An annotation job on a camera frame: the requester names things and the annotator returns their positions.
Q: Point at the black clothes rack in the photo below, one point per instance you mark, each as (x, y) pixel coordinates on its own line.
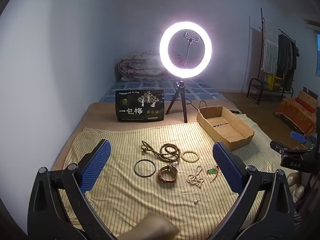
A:
(255, 87)

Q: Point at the cardboard box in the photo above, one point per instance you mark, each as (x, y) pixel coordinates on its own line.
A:
(225, 132)

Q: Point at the phone clamp holder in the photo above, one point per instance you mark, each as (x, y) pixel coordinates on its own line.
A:
(190, 38)

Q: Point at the person's right hand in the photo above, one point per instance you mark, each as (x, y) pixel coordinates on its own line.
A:
(295, 183)

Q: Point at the hanging dark clothes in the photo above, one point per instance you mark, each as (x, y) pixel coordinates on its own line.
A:
(287, 60)

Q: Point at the hanging striped cloth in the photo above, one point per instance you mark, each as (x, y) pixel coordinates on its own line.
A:
(270, 47)

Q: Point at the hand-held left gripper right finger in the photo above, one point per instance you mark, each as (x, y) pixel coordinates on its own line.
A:
(227, 170)

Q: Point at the dark bangle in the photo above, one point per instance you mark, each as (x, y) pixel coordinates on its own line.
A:
(135, 168)

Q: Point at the black tripod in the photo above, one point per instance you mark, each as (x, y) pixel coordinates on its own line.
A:
(184, 105)

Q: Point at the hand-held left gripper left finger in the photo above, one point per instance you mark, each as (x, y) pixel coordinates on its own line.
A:
(96, 165)

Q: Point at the folded floral quilt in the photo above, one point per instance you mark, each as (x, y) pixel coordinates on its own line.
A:
(140, 65)

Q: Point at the tan bed sheet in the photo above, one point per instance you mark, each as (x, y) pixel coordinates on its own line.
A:
(100, 115)

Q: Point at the yellow box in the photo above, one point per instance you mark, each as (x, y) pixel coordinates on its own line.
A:
(273, 82)

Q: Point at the yellow striped cloth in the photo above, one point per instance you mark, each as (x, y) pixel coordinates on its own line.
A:
(125, 192)

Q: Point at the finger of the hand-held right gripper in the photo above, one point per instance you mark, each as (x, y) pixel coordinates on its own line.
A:
(277, 145)
(298, 136)

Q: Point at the black printed snack bag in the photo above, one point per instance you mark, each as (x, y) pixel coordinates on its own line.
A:
(140, 106)

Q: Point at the blue patterned bed sheet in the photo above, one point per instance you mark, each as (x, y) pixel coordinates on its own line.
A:
(150, 83)

